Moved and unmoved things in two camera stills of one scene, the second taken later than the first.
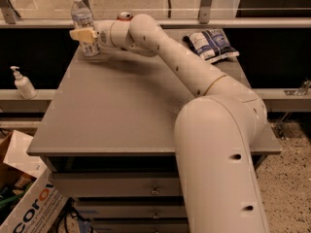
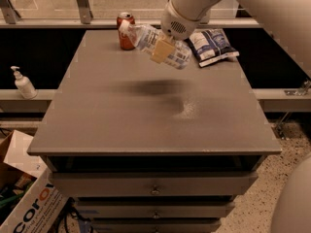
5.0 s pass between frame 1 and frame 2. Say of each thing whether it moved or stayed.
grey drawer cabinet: stayed
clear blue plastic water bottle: moved
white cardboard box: stayed
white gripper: moved
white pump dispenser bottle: stayed
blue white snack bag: stayed
